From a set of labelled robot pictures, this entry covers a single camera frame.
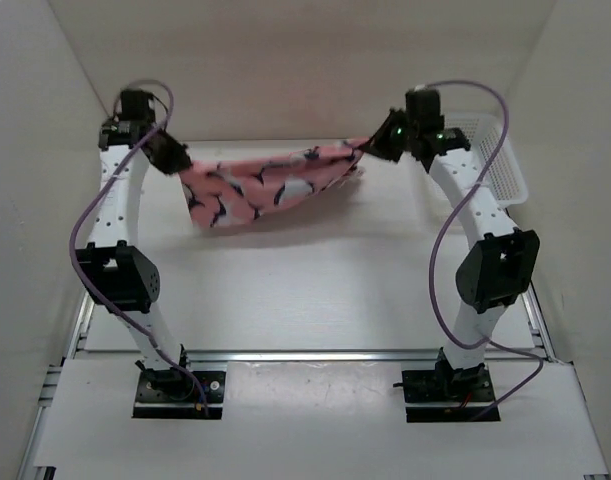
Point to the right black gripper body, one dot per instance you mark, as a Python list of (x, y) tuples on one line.
[(411, 133)]

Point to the pink shark print shorts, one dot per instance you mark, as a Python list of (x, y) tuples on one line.
[(235, 193)]

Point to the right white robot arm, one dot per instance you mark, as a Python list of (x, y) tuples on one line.
[(501, 258)]

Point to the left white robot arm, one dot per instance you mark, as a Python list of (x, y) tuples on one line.
[(115, 273)]

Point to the white plastic basket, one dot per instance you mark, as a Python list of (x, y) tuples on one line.
[(505, 178)]

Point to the right aluminium rail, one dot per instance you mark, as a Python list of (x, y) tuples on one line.
[(537, 323)]

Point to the aluminium rail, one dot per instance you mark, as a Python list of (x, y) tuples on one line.
[(256, 356), (537, 323), (77, 333)]

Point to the front aluminium rail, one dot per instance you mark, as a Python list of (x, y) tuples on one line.
[(256, 356)]

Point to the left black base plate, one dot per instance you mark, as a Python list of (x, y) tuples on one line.
[(210, 395)]

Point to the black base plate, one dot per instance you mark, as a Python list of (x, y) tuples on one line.
[(210, 395), (431, 399)]

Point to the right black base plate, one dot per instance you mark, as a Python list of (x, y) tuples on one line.
[(431, 399)]

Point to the left aluminium rail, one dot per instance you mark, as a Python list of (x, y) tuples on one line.
[(77, 333)]

